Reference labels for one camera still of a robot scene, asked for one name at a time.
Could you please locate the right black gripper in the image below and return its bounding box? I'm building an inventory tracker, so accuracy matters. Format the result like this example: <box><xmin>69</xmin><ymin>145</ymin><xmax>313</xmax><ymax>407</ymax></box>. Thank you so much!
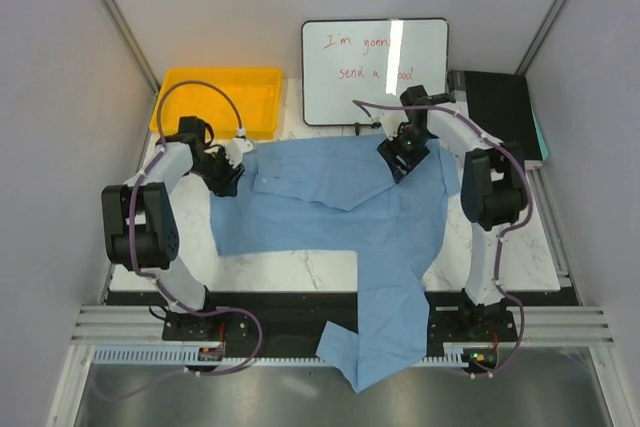
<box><xmin>376</xmin><ymin>126</ymin><xmax>432</xmax><ymax>184</ymax></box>

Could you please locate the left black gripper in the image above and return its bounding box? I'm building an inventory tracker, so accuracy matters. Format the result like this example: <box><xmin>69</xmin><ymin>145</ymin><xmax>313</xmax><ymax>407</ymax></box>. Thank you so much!
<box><xmin>188</xmin><ymin>147</ymin><xmax>246</xmax><ymax>199</ymax></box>

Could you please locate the blue long sleeve shirt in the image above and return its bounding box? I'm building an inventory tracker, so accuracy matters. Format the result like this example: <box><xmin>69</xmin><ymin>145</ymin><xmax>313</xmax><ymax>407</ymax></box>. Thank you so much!
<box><xmin>211</xmin><ymin>135</ymin><xmax>460</xmax><ymax>392</ymax></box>

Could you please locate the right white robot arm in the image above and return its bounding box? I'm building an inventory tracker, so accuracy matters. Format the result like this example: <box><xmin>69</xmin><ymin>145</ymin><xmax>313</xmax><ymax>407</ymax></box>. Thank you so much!
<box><xmin>360</xmin><ymin>86</ymin><xmax>533</xmax><ymax>341</ymax></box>

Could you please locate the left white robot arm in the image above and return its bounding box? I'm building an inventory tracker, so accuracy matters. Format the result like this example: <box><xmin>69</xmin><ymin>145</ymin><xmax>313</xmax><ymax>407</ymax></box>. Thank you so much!
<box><xmin>101</xmin><ymin>116</ymin><xmax>253</xmax><ymax>340</ymax></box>

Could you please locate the yellow plastic tray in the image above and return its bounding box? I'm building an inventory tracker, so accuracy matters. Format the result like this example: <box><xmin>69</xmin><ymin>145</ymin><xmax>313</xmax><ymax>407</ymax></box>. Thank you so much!
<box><xmin>149</xmin><ymin>67</ymin><xmax>283</xmax><ymax>140</ymax></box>

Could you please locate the black binder folder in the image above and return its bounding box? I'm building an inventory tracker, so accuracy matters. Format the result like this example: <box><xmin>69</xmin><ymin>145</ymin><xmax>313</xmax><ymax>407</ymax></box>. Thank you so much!
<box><xmin>447</xmin><ymin>70</ymin><xmax>547</xmax><ymax>162</ymax></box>

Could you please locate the small whiteboard with red writing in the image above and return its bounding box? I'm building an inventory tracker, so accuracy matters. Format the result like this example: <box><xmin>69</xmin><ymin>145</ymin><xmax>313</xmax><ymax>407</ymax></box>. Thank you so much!
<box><xmin>301</xmin><ymin>18</ymin><xmax>449</xmax><ymax>127</ymax></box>

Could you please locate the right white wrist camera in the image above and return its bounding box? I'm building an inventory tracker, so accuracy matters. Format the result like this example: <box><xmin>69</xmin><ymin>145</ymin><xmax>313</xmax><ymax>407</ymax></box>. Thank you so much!
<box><xmin>371</xmin><ymin>113</ymin><xmax>401</xmax><ymax>139</ymax></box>

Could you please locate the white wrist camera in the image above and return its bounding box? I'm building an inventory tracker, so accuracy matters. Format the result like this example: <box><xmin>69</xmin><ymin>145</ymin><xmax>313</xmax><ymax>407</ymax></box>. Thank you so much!
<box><xmin>371</xmin><ymin>113</ymin><xmax>401</xmax><ymax>139</ymax></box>
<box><xmin>225</xmin><ymin>127</ymin><xmax>254</xmax><ymax>168</ymax></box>

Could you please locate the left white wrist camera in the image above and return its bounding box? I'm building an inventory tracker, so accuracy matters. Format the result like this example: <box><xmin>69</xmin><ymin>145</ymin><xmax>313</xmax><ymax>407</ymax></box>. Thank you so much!
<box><xmin>225</xmin><ymin>127</ymin><xmax>254</xmax><ymax>168</ymax></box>

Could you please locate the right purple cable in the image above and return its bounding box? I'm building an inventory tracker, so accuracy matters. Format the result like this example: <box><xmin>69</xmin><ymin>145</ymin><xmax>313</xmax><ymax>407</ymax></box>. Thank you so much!
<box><xmin>352</xmin><ymin>98</ymin><xmax>532</xmax><ymax>381</ymax></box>

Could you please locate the purple cable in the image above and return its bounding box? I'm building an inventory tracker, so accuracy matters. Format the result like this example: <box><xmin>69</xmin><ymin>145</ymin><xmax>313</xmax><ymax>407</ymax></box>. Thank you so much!
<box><xmin>92</xmin><ymin>79</ymin><xmax>264</xmax><ymax>402</ymax></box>
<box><xmin>352</xmin><ymin>98</ymin><xmax>532</xmax><ymax>381</ymax></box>

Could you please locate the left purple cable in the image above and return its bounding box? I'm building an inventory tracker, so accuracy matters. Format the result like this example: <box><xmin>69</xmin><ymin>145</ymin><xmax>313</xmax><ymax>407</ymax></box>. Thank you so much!
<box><xmin>92</xmin><ymin>79</ymin><xmax>264</xmax><ymax>402</ymax></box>

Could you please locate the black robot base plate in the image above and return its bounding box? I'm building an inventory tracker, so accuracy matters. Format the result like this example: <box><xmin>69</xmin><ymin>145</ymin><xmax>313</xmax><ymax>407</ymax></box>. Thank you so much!
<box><xmin>105</xmin><ymin>289</ymin><xmax>521</xmax><ymax>348</ymax></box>

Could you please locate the white slotted cable duct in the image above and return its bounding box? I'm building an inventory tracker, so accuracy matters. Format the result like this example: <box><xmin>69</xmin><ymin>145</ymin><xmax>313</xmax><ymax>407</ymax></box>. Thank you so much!
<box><xmin>92</xmin><ymin>341</ymin><xmax>496</xmax><ymax>368</ymax></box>

